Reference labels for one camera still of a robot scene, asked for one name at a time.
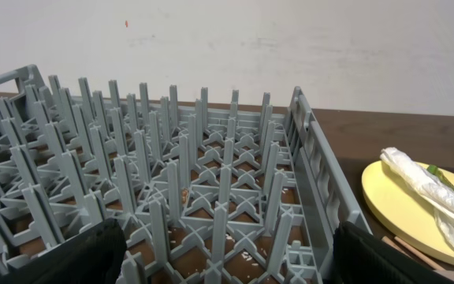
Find grey dishwasher rack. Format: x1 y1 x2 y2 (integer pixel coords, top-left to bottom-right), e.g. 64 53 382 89
0 65 368 283

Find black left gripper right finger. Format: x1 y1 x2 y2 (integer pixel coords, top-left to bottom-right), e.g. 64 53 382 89
333 222 454 284

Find green snack wrapper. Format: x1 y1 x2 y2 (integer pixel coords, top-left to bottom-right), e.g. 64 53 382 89
426 165 454 189

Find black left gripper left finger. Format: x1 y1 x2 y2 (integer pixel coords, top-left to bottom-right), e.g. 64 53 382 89
0 219 127 284

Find yellow round plate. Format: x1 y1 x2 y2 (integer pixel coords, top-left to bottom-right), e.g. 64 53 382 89
362 161 454 265

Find brown serving tray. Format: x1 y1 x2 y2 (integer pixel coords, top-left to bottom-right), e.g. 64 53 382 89
339 159 454 267

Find white plastic wrapper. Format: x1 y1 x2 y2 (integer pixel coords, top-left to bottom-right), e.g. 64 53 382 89
380 148 454 249

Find wooden chopstick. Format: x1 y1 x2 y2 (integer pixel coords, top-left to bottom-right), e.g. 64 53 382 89
394 236 445 271
381 236 403 252

